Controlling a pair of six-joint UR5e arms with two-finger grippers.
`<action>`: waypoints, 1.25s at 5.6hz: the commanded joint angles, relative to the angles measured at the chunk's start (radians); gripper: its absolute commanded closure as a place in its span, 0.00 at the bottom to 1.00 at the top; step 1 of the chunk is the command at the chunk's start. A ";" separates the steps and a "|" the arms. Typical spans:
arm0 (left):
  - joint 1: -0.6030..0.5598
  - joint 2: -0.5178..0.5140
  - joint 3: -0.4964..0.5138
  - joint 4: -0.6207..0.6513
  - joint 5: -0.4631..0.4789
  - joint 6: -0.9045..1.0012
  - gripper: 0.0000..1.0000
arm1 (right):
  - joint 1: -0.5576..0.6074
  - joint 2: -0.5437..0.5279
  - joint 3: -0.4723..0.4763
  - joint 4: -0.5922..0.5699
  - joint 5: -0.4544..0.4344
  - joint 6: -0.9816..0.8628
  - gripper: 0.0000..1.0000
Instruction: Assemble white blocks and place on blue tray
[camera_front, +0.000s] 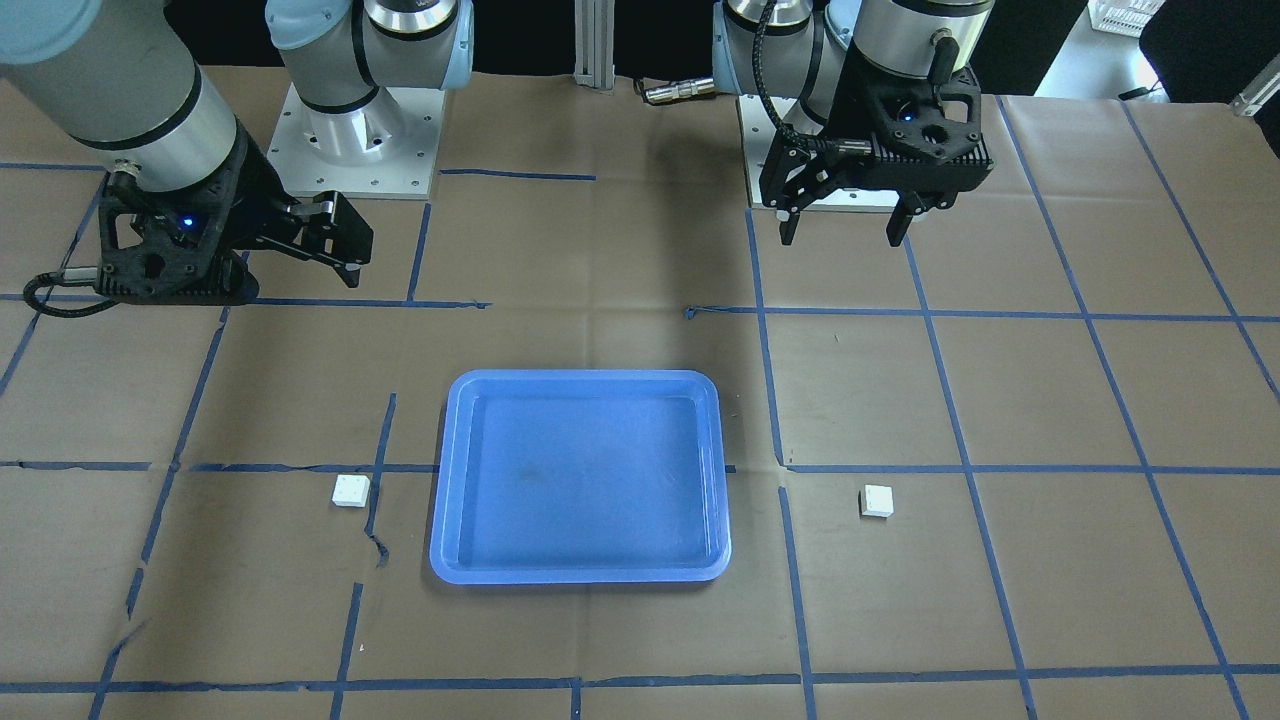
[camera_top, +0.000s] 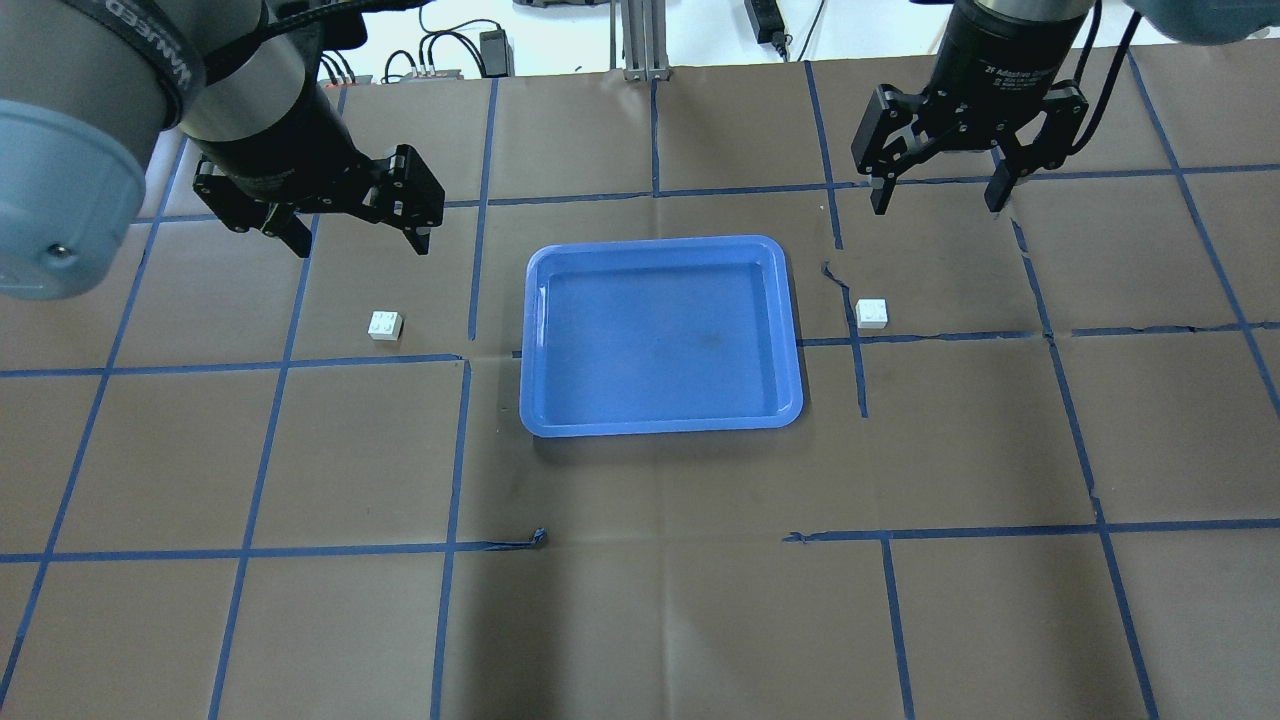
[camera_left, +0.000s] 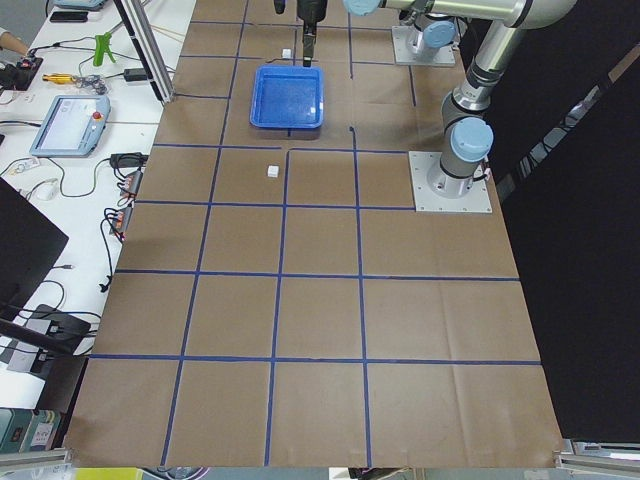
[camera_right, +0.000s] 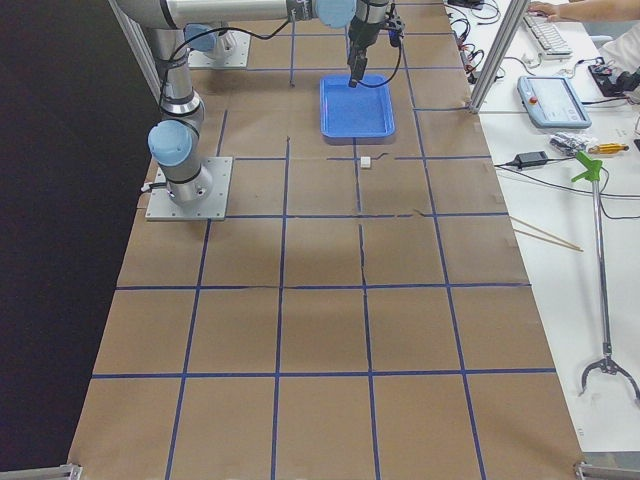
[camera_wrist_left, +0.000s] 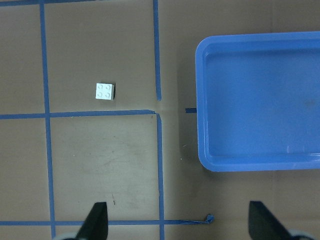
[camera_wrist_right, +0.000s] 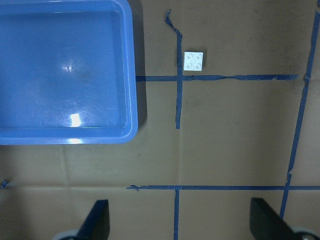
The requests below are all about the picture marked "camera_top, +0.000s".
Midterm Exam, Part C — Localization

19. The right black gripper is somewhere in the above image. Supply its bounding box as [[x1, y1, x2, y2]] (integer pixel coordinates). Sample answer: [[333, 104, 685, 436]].
[[851, 1, 1089, 217]]

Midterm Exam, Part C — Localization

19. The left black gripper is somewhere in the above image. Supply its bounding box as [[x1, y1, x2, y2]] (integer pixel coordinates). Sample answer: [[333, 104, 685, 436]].
[[193, 82, 445, 259]]

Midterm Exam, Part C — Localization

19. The white block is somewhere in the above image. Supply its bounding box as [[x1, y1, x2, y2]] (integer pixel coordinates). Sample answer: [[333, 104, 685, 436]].
[[367, 310, 404, 342], [854, 299, 890, 331]]

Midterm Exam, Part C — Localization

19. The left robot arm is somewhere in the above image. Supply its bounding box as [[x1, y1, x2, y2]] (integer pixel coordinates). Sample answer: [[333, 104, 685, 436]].
[[1, 1, 445, 301]]

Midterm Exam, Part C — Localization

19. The blue plastic tray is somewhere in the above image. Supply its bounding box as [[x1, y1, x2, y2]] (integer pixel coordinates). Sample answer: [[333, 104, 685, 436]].
[[518, 234, 805, 438]]

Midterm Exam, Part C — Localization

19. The black power adapter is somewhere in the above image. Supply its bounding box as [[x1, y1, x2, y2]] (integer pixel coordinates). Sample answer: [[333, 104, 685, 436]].
[[477, 29, 515, 78]]

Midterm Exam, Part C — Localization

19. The aluminium frame post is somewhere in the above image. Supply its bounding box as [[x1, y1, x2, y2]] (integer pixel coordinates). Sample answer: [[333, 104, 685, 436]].
[[618, 0, 671, 83]]

